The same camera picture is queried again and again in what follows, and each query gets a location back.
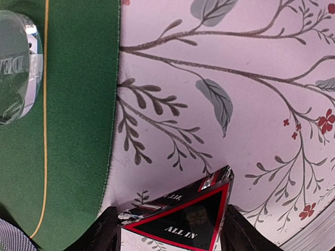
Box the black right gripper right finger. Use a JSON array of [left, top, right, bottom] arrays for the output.
[[220, 204, 282, 251]]

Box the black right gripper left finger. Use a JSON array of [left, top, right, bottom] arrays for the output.
[[65, 207, 121, 251]]

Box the red black triangle token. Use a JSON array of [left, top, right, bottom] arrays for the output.
[[118, 166, 234, 250]]

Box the blue patterned dealt card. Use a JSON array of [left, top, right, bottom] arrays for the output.
[[0, 219, 38, 251]]

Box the clear green dealer button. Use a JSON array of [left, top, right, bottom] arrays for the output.
[[1, 10, 43, 126]]

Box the round green poker mat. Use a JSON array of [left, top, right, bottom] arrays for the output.
[[1, 1, 119, 250]]

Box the floral white tablecloth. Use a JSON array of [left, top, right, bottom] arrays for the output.
[[100, 1, 334, 247]]

